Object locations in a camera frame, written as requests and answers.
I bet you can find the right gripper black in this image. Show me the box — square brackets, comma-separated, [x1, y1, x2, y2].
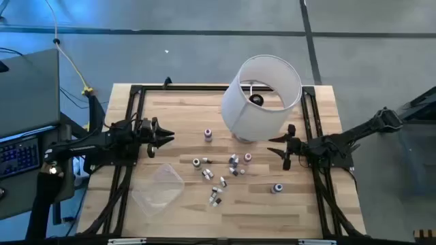
[266, 124, 308, 171]

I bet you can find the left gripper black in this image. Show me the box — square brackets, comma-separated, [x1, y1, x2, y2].
[137, 116, 176, 159]

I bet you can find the grey monitor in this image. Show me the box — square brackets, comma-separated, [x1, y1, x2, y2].
[0, 48, 61, 139]

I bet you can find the blue backlit keyboard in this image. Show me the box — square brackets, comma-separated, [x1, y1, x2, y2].
[0, 135, 42, 180]

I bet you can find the grey desk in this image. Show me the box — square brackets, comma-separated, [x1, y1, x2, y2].
[0, 125, 76, 221]

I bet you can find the striped wooden block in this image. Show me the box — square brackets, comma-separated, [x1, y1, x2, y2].
[413, 229, 436, 240]

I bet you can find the black aluminium table frame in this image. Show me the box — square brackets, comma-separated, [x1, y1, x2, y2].
[81, 83, 367, 239]

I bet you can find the black cable bundle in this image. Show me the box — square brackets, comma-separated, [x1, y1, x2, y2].
[315, 168, 364, 236]
[81, 165, 132, 235]

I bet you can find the yellow hanging cable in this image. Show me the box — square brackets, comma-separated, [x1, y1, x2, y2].
[44, 0, 95, 97]

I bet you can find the silver bracket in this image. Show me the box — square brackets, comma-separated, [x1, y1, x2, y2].
[298, 239, 337, 245]
[108, 238, 147, 245]

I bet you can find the black post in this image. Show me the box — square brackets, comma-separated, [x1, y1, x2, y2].
[25, 171, 65, 241]

